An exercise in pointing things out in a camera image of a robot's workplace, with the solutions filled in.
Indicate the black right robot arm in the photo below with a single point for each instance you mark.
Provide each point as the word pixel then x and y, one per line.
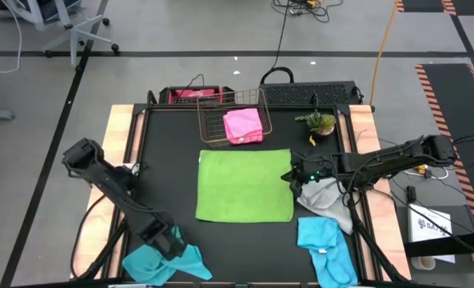
pixel 400 154

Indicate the green microfiber towel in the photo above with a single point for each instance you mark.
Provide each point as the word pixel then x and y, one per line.
pixel 244 186

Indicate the wooden table side board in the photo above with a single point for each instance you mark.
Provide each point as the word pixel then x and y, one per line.
pixel 116 120
pixel 362 120

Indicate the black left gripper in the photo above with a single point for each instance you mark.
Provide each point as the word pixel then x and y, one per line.
pixel 172 246

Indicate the hazard-striped black floor mat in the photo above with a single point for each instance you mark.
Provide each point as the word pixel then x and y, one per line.
pixel 452 104
pixel 424 5

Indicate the yellow connector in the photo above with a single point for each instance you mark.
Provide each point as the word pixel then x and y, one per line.
pixel 420 170

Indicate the red and black toolbox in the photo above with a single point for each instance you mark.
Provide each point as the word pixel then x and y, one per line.
pixel 188 95

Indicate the white office chair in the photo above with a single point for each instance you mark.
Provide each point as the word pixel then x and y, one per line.
pixel 74 36

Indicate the potted succulent plant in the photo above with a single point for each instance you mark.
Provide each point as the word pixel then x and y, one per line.
pixel 320 122

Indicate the grey microfiber towel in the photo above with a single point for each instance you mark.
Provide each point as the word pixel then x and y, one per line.
pixel 324 200

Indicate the black power adapter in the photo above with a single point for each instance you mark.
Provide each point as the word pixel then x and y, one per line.
pixel 411 195

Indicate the black table frame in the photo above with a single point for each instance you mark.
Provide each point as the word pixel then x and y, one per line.
pixel 168 107

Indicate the black perforated computer case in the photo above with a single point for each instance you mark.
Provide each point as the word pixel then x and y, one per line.
pixel 300 94

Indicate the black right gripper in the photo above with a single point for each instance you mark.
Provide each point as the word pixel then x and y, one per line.
pixel 316 170

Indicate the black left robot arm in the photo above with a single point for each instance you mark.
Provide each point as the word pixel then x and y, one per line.
pixel 108 184

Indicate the white box on floor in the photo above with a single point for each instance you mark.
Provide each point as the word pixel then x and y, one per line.
pixel 424 228

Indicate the blue microfiber towel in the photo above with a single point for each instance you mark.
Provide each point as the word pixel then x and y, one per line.
pixel 320 236
pixel 148 268

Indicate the pink microfiber towel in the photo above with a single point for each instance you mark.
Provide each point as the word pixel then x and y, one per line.
pixel 242 125

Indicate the small yellow tag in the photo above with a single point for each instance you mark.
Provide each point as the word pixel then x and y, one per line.
pixel 312 141

